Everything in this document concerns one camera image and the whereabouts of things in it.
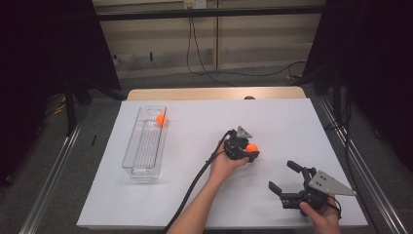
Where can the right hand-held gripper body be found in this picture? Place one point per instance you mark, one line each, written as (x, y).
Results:
(316, 190)

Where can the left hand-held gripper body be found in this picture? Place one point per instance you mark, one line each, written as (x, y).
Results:
(236, 148)

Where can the orange ball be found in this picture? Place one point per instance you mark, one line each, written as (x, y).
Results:
(251, 148)
(160, 119)

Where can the clear plastic container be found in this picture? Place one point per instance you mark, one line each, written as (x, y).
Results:
(146, 146)

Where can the person's left hand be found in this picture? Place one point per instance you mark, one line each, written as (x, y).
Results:
(225, 169)

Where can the person's right hand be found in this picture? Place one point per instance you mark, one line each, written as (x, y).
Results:
(319, 221)

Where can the white table sheet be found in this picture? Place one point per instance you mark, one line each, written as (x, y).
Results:
(201, 136)

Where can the black metal stand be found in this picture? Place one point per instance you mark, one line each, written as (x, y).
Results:
(337, 97)

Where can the black curtain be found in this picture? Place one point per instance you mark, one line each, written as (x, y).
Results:
(39, 65)
(373, 65)

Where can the black horizontal bar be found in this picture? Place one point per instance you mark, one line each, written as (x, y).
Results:
(211, 13)

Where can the aluminium floor rail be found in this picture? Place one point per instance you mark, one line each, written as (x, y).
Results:
(363, 169)
(55, 175)

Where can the white wall outlet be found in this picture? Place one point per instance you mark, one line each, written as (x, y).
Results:
(195, 4)

